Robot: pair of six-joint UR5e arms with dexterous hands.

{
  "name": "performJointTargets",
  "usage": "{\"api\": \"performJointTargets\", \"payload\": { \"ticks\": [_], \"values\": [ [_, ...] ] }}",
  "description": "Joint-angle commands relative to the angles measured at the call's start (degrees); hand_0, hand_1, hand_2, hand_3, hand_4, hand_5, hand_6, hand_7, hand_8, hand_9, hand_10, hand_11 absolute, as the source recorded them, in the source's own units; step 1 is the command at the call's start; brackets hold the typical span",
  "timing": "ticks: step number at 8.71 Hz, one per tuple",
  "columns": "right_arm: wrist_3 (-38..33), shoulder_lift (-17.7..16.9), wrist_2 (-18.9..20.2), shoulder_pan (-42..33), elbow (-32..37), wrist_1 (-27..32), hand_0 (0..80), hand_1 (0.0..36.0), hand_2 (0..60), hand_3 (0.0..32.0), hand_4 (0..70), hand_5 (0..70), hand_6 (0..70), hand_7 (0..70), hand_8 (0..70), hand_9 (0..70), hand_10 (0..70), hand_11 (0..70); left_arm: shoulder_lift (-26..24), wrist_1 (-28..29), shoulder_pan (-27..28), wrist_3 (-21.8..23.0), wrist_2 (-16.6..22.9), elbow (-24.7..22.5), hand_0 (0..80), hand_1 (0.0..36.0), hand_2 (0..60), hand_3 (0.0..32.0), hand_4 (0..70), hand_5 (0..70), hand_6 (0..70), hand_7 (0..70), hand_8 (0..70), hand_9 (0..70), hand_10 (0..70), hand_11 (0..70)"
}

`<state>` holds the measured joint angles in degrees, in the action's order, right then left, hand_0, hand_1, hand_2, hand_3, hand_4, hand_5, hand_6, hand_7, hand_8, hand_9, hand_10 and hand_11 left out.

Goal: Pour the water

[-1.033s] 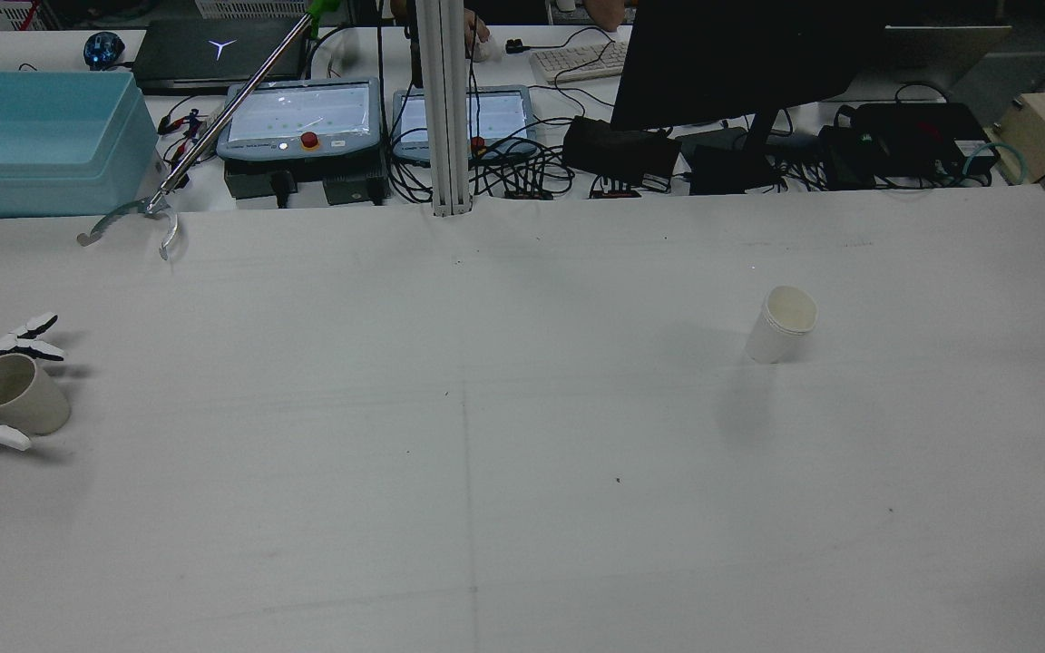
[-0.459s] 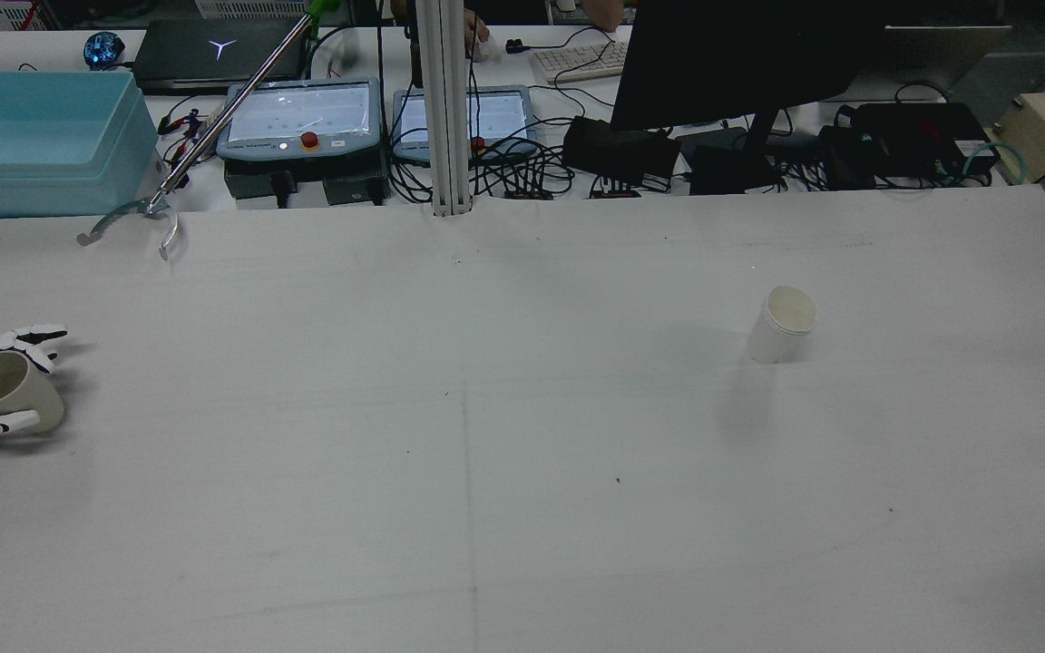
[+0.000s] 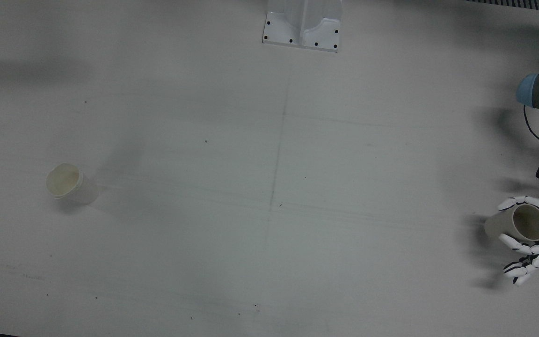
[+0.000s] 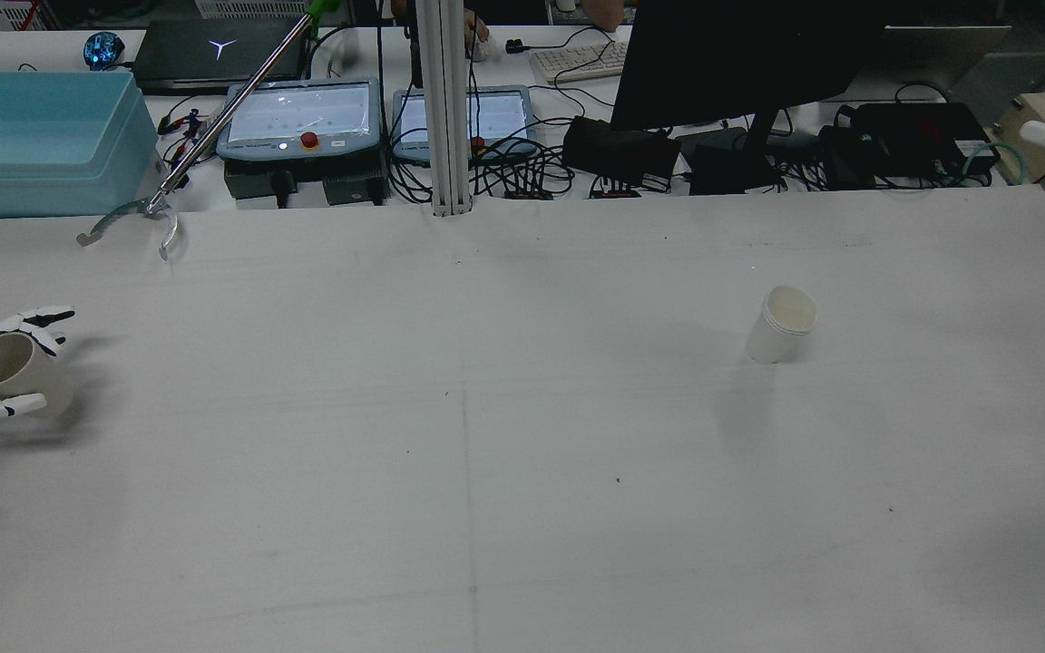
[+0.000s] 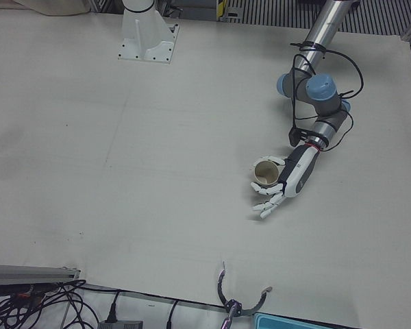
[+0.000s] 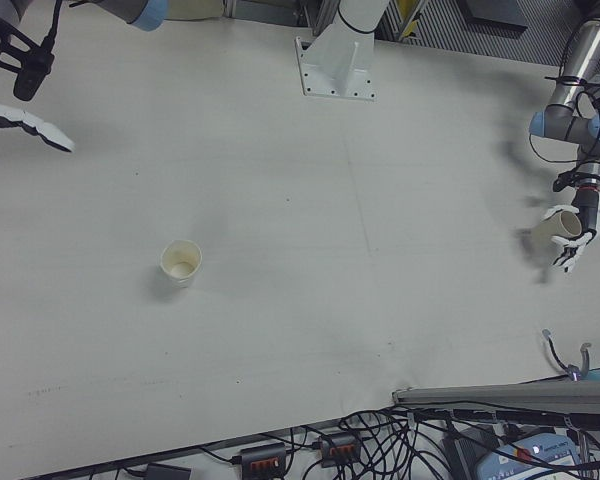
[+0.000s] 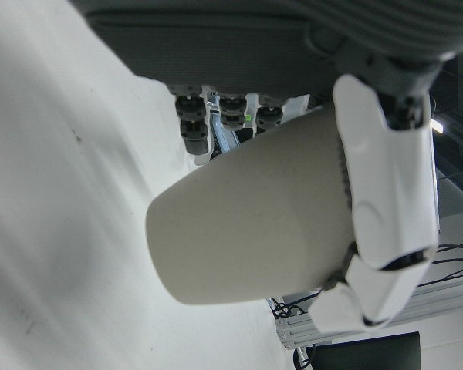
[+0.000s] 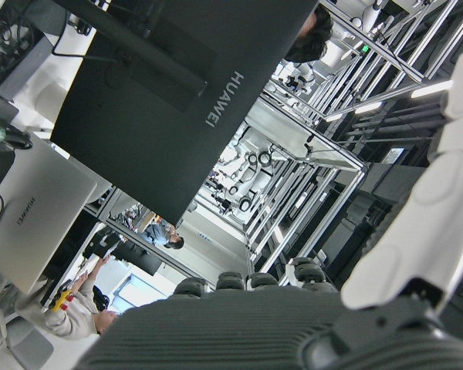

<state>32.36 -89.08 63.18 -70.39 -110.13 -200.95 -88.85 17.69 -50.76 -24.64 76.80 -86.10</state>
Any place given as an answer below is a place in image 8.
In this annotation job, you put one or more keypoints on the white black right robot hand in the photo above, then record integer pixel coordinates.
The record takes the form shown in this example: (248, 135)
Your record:
(254, 335)

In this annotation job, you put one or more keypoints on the person in blue shirt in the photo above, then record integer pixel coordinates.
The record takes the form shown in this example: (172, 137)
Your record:
(158, 233)

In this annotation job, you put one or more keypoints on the person in beige hoodie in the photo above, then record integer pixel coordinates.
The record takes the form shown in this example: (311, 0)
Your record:
(69, 316)

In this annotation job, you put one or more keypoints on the yellow controller red buttons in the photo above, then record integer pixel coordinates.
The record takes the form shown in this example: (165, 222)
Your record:
(59, 300)

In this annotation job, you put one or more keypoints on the grey chair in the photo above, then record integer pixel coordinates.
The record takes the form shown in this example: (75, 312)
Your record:
(23, 347)

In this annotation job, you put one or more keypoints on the black Huawei monitor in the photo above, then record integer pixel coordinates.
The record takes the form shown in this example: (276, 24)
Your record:
(146, 127)

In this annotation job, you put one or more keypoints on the silver Huawei laptop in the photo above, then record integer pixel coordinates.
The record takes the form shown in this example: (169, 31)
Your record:
(34, 216)

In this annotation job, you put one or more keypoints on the ceiling strip light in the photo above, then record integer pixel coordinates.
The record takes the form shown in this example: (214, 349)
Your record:
(432, 88)
(368, 107)

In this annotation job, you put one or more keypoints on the person in black shirt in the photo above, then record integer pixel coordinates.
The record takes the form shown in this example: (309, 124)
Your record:
(308, 42)

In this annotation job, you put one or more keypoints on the grey computer case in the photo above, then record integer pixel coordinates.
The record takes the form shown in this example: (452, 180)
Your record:
(23, 69)

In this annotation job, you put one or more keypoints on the aluminium frame rack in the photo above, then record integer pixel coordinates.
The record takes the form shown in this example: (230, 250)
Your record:
(343, 162)
(407, 71)

